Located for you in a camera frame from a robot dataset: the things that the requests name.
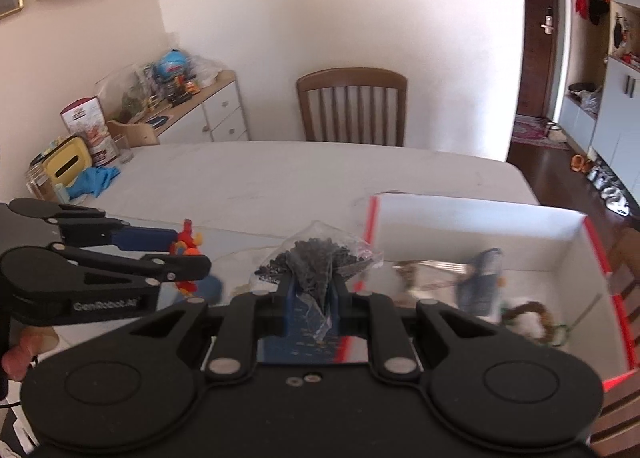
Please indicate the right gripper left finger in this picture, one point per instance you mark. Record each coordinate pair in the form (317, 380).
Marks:
(239, 326)

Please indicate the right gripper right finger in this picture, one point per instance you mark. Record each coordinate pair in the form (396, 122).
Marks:
(374, 317)

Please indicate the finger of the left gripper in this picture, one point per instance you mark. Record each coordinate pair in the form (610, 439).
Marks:
(36, 223)
(75, 267)

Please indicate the red orange toy figure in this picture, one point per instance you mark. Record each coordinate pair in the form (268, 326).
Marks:
(187, 243)

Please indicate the silver foil snack packet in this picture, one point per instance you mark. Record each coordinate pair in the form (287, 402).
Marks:
(430, 280)

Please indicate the clear bag black beads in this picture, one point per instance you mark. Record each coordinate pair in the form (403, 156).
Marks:
(311, 260)

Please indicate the brown wicker wreath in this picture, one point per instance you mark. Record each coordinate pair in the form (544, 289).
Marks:
(530, 319)

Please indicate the person hand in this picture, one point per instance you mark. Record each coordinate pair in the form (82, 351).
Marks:
(32, 342)

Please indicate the blue cloth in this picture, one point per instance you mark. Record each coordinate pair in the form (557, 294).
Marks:
(93, 181)

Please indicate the dark blue speckled mat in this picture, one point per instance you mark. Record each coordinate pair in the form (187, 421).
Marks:
(309, 339)

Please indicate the glass jar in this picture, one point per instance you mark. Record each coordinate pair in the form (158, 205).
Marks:
(39, 183)

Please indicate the clear drinking glass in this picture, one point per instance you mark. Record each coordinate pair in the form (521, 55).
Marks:
(125, 153)

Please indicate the blue grey packet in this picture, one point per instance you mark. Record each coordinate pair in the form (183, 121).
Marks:
(477, 293)

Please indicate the red white snack bag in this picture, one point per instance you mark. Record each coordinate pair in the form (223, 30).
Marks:
(86, 119)

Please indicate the white drawer sideboard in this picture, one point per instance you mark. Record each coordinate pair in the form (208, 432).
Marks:
(215, 114)

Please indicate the red white cardboard box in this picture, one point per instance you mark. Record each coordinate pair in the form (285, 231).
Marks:
(542, 272)

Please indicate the blue globe toy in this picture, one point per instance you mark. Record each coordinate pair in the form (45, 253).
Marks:
(173, 64)

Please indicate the far wooden chair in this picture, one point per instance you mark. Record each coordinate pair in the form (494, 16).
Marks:
(358, 105)

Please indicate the wooden chair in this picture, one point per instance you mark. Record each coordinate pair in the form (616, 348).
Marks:
(616, 432)
(358, 105)

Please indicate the patterned door rug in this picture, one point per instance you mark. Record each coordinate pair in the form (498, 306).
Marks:
(538, 132)

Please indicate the brown entrance door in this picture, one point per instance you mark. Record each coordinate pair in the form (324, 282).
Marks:
(538, 58)

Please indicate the near wooden chair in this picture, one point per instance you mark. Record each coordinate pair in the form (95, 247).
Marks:
(616, 432)

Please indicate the white wall cabinet unit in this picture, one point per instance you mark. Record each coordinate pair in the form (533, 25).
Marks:
(600, 107)

